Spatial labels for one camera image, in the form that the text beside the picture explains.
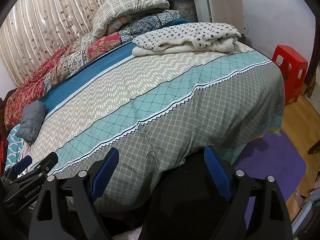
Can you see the grey folded puffer jacket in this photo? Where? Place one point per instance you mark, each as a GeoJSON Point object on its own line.
{"type": "Point", "coordinates": [31, 122]}

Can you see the purple floor mat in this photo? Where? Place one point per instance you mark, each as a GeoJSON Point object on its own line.
{"type": "Point", "coordinates": [273, 154]}

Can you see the white air conditioner unit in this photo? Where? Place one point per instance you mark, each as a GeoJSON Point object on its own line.
{"type": "Point", "coordinates": [221, 11]}

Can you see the beige floral curtain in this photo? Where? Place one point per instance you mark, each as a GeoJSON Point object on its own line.
{"type": "Point", "coordinates": [35, 29]}

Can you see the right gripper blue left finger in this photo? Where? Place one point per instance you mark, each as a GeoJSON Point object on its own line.
{"type": "Point", "coordinates": [65, 207]}

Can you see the red plastic stool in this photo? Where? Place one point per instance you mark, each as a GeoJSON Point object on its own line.
{"type": "Point", "coordinates": [293, 69]}

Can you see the beige checked folded quilt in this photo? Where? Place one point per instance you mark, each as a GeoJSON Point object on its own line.
{"type": "Point", "coordinates": [113, 9]}

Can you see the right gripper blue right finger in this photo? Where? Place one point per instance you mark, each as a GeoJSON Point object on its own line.
{"type": "Point", "coordinates": [256, 208]}

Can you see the white black-dotted fleece garment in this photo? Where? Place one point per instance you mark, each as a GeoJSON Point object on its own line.
{"type": "Point", "coordinates": [188, 37]}

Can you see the patterned bedspread teal grey beige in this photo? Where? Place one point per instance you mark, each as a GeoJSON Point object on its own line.
{"type": "Point", "coordinates": [156, 110]}

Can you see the clear plastic storage box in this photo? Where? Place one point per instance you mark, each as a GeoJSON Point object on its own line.
{"type": "Point", "coordinates": [186, 8]}

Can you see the teal white wave pillow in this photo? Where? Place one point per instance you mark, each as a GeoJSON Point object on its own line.
{"type": "Point", "coordinates": [15, 145]}

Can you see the red floral patchwork quilt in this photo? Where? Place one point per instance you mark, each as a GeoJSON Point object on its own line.
{"type": "Point", "coordinates": [70, 60]}

